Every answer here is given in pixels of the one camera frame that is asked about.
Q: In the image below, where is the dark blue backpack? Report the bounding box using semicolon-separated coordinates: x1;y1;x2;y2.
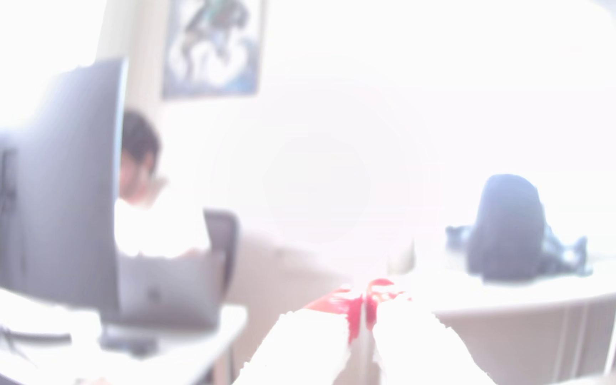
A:
465;173;550;282

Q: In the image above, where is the dark computer monitor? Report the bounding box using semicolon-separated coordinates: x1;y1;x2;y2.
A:
0;57;130;322

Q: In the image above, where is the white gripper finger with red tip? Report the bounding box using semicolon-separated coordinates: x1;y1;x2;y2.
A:
232;288;365;385
366;278;497;385

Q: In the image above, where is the framed wall poster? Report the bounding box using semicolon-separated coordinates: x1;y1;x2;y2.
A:
162;0;264;101

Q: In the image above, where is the dark bundle of clothes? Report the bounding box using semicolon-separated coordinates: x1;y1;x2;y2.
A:
444;224;591;278

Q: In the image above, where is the white table with thin legs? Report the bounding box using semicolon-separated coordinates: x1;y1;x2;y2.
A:
388;256;616;378

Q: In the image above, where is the person in white shirt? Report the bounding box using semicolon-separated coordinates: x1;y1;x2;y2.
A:
112;109;214;261

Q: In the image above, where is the white desk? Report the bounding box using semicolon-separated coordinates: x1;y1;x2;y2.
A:
0;279;250;385

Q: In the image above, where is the grey laptop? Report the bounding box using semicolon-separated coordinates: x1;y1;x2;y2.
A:
98;208;241;333

